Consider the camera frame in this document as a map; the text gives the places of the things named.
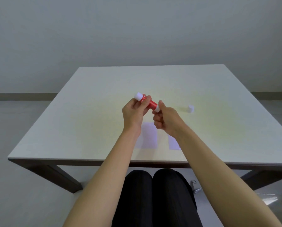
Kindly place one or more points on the person's right thumb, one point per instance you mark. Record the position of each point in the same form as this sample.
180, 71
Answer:
162, 105

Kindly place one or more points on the person's black trousers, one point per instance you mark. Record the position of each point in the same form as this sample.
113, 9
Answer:
155, 200

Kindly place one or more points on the person's left thumb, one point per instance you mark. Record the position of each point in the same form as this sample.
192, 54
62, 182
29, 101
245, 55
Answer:
145, 103

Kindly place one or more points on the white glue stick cap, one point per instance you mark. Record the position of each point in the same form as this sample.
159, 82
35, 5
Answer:
190, 109

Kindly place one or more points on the person's right forearm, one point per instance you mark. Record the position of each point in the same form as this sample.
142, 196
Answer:
216, 177

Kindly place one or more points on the dark wooden table frame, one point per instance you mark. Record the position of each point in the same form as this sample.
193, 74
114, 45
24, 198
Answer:
51, 172

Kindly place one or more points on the person's left hand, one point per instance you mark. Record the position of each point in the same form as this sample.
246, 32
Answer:
131, 117

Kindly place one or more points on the silver metal clip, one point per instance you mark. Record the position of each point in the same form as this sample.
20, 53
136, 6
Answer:
194, 186

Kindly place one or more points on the large white paper sheet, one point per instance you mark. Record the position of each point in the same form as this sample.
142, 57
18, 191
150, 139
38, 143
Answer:
149, 137

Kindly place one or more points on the small white paper sheet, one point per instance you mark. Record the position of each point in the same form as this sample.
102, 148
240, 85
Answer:
173, 144

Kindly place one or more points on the person's right hand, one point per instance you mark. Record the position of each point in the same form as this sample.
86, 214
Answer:
170, 120

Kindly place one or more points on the person's left forearm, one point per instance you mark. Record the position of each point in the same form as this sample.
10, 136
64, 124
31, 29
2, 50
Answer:
108, 182

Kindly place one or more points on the red glue stick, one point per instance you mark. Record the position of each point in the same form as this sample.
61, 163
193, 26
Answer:
152, 104

